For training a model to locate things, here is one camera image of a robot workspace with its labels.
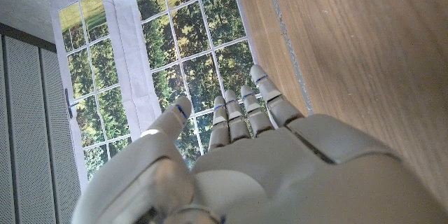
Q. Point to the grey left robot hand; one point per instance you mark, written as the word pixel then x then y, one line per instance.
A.
pixel 280 175

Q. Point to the printed window backdrop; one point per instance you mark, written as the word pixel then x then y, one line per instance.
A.
pixel 168 52

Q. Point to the black backdrop clip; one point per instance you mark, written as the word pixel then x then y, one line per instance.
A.
pixel 69 103

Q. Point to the perforated grey wall panel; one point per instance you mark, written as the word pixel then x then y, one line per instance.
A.
pixel 33 133

